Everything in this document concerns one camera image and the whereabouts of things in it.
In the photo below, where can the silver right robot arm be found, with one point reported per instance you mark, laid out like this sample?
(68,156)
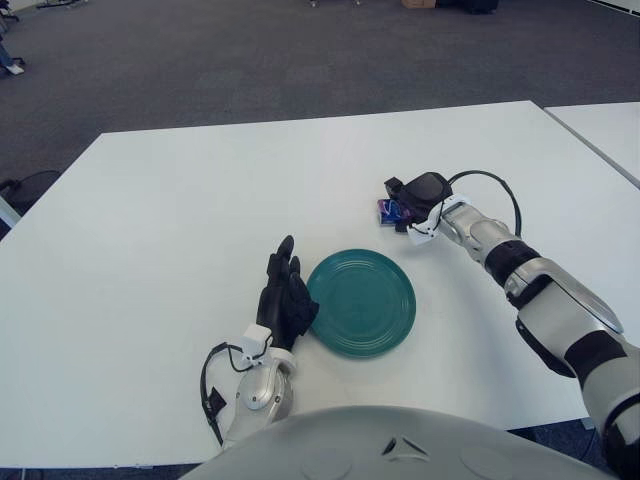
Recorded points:
(550,305)

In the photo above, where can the purple blue gum pack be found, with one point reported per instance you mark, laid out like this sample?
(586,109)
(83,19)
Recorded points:
(387,212)

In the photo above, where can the grey robot torso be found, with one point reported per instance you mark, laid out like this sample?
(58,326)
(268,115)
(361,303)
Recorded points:
(390,450)

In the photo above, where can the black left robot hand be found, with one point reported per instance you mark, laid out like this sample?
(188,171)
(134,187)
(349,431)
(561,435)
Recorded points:
(280,305)

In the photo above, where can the black bulky case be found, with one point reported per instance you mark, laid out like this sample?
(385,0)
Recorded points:
(470,5)

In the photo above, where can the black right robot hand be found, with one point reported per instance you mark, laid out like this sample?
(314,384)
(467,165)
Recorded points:
(425,192)

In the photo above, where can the person leg with white shoe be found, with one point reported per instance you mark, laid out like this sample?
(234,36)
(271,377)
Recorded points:
(6,57)

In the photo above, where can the white neighbouring table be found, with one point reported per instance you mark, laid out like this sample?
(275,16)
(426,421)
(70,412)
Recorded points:
(605,130)

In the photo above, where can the green ridged plate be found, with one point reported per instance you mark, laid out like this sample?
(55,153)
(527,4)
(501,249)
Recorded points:
(360,305)

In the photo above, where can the brown cardboard box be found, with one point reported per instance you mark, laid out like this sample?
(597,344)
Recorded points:
(419,3)

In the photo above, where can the white table leg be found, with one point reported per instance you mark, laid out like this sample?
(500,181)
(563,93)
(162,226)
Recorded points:
(7,212)

